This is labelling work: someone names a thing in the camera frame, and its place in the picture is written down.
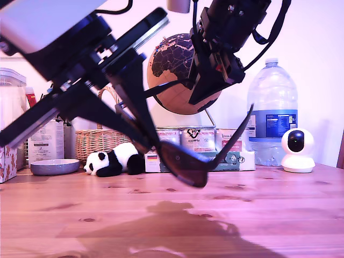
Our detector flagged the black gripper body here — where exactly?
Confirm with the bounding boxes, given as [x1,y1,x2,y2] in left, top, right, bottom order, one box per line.
[0,7,169,147]

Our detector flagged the black sunglasses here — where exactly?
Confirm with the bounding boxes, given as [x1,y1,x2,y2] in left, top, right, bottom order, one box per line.
[114,79,255,189]

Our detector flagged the white metal bottle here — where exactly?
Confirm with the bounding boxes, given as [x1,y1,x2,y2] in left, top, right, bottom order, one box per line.
[71,117,91,132]

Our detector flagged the cork globe on metal stand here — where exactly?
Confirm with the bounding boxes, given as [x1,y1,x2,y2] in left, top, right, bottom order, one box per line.
[147,33,224,130]

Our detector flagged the jar with red label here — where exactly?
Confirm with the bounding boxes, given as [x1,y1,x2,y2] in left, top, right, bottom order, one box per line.
[214,128,250,153]

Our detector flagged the panda plush toy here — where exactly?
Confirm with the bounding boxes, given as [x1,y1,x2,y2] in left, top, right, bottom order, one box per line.
[83,142,146,178]

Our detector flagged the white carton pen holder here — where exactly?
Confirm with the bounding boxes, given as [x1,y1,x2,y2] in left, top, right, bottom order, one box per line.
[28,119,65,162]

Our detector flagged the red tube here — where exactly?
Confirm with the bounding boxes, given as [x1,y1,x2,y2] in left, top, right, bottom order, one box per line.
[25,87,38,111]

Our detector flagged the large clear water bottle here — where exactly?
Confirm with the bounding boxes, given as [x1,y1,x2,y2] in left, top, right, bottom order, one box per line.
[246,58,298,167]

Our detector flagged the shallow grey bowl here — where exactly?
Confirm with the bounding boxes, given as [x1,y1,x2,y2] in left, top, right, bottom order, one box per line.
[30,159,81,177]

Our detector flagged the clear plastic lidded container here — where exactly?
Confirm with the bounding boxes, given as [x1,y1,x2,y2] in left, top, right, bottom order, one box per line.
[0,68,27,135]

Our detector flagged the green and white cardboard tray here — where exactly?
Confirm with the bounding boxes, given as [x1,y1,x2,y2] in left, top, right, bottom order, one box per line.
[144,150,256,173]

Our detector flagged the gingerbread print box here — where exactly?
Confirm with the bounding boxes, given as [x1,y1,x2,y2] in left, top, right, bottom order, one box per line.
[0,145,19,184]

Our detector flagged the wicker basket with handle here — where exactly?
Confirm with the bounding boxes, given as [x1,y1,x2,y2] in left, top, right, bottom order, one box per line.
[75,86,143,162]

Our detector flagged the black cable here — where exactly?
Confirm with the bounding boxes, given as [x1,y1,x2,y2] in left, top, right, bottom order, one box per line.
[239,0,292,69]
[95,0,134,15]
[191,0,199,32]

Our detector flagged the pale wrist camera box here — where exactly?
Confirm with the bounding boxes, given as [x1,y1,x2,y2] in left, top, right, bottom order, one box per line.
[166,0,192,13]
[0,0,108,54]

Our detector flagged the small white round camera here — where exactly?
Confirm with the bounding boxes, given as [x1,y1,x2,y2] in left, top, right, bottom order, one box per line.
[281,128,316,174]

